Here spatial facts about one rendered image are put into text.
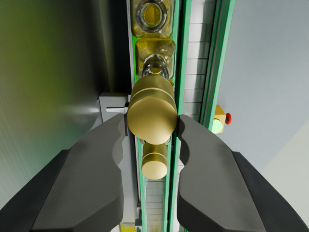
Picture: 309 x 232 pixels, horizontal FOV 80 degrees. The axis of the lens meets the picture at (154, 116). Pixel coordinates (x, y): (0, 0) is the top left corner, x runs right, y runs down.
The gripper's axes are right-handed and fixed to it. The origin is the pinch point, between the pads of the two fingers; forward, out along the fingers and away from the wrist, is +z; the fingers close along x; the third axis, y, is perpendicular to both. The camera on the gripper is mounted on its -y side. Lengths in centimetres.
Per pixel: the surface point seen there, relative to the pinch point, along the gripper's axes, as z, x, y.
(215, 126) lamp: 37.0, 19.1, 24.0
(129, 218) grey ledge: 34, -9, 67
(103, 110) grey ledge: 34.5, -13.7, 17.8
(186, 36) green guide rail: 25.9, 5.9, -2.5
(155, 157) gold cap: 6.9, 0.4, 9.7
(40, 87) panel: 7.6, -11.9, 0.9
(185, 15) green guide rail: 26.0, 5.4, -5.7
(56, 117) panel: 8.9, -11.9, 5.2
